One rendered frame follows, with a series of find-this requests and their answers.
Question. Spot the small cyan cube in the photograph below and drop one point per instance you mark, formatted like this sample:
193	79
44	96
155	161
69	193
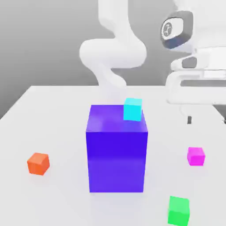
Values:
132	110

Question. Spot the small magenta cube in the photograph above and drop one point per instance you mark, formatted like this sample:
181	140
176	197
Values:
196	157

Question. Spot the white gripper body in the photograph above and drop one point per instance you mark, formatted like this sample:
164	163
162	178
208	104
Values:
174	95

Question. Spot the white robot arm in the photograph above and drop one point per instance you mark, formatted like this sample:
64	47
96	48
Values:
113	53

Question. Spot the large purple box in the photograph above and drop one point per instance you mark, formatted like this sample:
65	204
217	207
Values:
116	158

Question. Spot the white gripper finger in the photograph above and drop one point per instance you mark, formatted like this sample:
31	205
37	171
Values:
189	120
225	120

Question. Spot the small orange cube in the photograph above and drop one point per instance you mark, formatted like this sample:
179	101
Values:
38	164

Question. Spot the small green cube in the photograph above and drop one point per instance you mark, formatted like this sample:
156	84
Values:
178	211

